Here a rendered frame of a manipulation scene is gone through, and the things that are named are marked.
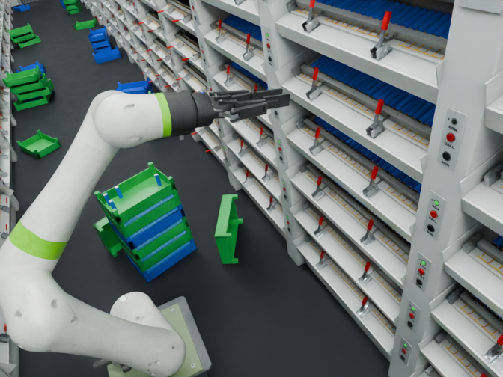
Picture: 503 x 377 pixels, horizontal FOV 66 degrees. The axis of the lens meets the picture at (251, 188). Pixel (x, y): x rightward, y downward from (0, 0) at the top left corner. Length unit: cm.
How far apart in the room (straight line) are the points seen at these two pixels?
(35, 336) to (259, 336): 104
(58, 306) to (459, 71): 86
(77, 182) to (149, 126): 23
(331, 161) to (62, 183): 77
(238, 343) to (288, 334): 21
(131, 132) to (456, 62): 59
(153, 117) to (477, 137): 60
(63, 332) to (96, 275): 132
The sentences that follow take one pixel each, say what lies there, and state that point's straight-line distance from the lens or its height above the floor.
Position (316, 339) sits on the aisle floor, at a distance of 170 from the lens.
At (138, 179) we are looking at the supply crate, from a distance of 194.
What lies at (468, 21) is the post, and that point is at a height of 126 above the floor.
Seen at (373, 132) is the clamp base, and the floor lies 96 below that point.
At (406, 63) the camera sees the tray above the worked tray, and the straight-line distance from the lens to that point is 89.
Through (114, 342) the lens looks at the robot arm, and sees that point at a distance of 101.
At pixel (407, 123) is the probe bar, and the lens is 99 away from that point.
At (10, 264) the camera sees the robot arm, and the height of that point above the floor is 91.
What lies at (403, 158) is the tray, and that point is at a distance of 95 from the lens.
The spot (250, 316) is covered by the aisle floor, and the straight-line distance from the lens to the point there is 178.
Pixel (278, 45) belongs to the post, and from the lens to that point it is 128.
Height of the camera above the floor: 149
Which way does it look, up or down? 39 degrees down
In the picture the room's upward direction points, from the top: 10 degrees counter-clockwise
